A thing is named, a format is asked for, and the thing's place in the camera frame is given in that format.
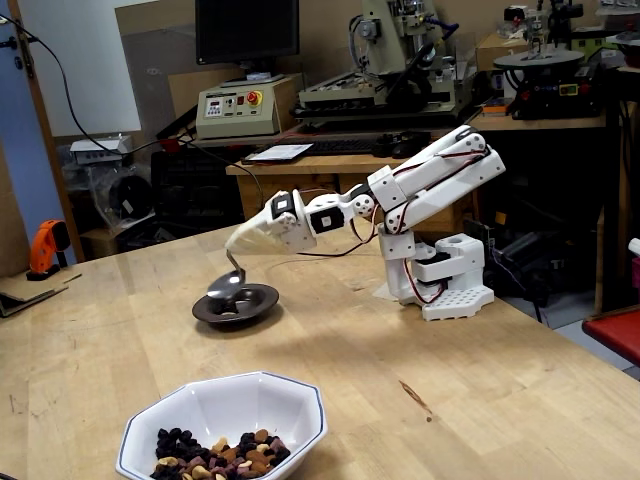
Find white robot arm with base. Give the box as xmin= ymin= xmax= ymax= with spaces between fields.
xmin=304 ymin=124 xmax=507 ymax=321

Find orange black hand tool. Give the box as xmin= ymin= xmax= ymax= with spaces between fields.
xmin=25 ymin=219 xmax=72 ymax=281

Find brown cardboard box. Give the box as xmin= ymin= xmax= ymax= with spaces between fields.
xmin=474 ymin=32 xmax=531 ymax=71

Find wooden side table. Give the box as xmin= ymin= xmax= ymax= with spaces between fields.
xmin=468 ymin=110 xmax=626 ymax=134

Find plastic bag with black roll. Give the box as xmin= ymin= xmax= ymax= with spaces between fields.
xmin=84 ymin=162 xmax=156 ymax=231

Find black keyboard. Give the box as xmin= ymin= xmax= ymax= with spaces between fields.
xmin=304 ymin=138 xmax=386 ymax=155

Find black plastic crate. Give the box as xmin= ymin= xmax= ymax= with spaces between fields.
xmin=150 ymin=147 xmax=246 ymax=236

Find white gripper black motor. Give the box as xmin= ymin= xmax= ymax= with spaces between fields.
xmin=264 ymin=188 xmax=319 ymax=254

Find beige control box red button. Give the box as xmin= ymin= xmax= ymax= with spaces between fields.
xmin=195 ymin=74 xmax=296 ymax=141

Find white octagonal bowl blue rim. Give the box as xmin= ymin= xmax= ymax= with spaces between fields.
xmin=115 ymin=369 xmax=330 ymax=480

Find beige milling machine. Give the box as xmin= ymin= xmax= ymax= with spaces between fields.
xmin=298 ymin=0 xmax=477 ymax=126

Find red chair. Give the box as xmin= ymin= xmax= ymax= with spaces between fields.
xmin=582 ymin=304 xmax=640 ymax=369

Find dark brown plate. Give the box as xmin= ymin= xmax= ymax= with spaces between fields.
xmin=191 ymin=283 xmax=281 ymax=326

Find blue door wooden frame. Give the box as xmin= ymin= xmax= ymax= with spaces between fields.
xmin=0 ymin=0 xmax=84 ymax=266

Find small white box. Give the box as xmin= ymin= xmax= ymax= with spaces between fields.
xmin=69 ymin=134 xmax=134 ymax=164

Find flat cardboard pieces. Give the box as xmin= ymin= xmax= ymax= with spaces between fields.
xmin=0 ymin=272 xmax=71 ymax=319

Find nuts and raisins mix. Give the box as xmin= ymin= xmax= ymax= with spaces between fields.
xmin=149 ymin=427 xmax=292 ymax=480

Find black scroll saw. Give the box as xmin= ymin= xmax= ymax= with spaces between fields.
xmin=492 ymin=2 xmax=609 ymax=121

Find thin black cable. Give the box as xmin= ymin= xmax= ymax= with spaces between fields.
xmin=0 ymin=14 xmax=379 ymax=259

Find bent metal spoon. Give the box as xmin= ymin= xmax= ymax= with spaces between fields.
xmin=206 ymin=248 xmax=248 ymax=301

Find white rounded object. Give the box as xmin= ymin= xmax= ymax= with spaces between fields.
xmin=627 ymin=237 xmax=640 ymax=289

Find tablet with white screen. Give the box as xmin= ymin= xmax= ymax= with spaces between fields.
xmin=241 ymin=142 xmax=315 ymax=165

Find scooped nuts and raisins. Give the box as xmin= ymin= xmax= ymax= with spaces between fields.
xmin=214 ymin=294 xmax=251 ymax=317

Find black computer monitor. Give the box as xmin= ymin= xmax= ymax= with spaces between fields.
xmin=194 ymin=0 xmax=301 ymax=81

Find green circuit board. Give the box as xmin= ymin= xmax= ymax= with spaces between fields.
xmin=463 ymin=217 xmax=496 ymax=251

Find black computer mouse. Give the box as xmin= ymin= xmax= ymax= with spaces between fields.
xmin=374 ymin=130 xmax=432 ymax=160

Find beige masking tape wrap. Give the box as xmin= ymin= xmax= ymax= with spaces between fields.
xmin=223 ymin=192 xmax=301 ymax=256

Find wooden workbench cabinet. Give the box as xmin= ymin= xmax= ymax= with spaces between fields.
xmin=225 ymin=139 xmax=481 ymax=236

